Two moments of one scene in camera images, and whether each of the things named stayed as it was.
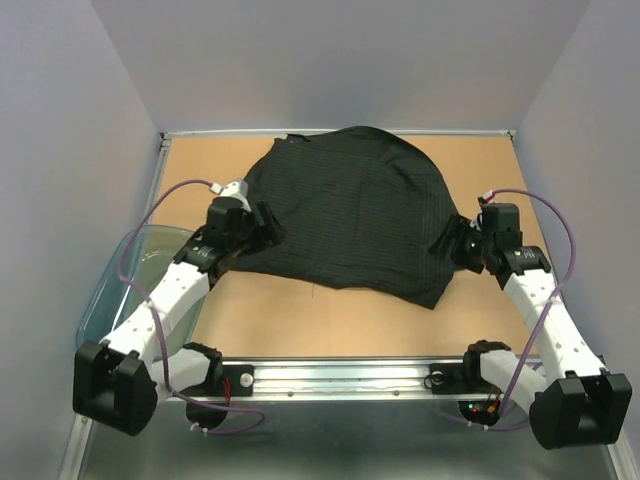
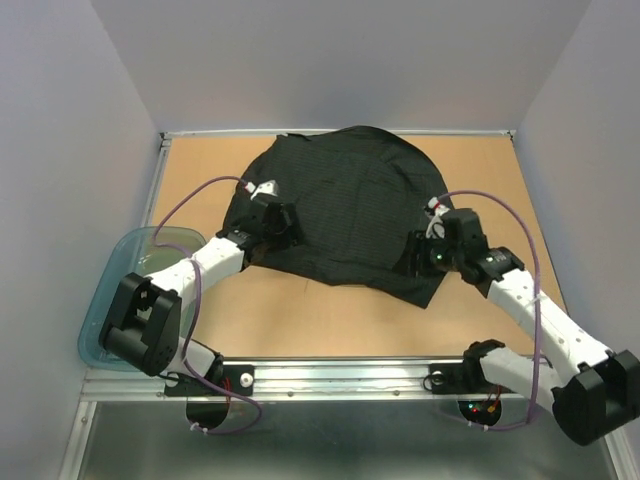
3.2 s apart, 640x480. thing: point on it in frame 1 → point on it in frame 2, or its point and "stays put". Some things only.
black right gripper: (457, 227) → (418, 242)
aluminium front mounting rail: (339, 381) stays put
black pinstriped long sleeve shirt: (359, 208) stays put
